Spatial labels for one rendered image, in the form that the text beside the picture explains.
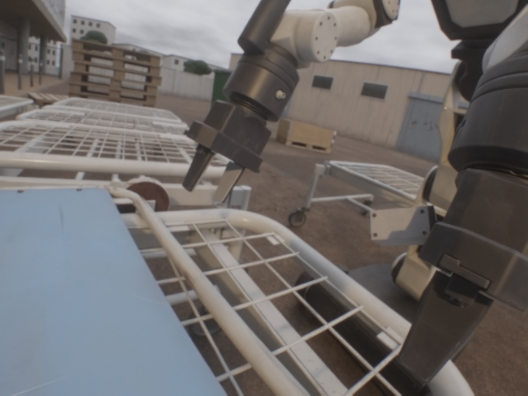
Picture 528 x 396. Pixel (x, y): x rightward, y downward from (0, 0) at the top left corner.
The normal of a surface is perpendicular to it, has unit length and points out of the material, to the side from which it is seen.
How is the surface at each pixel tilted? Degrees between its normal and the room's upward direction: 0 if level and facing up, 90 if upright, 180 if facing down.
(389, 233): 68
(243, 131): 90
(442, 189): 101
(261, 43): 89
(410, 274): 93
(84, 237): 1
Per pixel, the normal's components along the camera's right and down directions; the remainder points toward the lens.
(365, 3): -0.69, 0.46
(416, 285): -0.87, 0.00
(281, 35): -0.52, -0.26
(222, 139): 0.63, 0.35
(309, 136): 0.21, 0.33
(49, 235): 0.22, -0.94
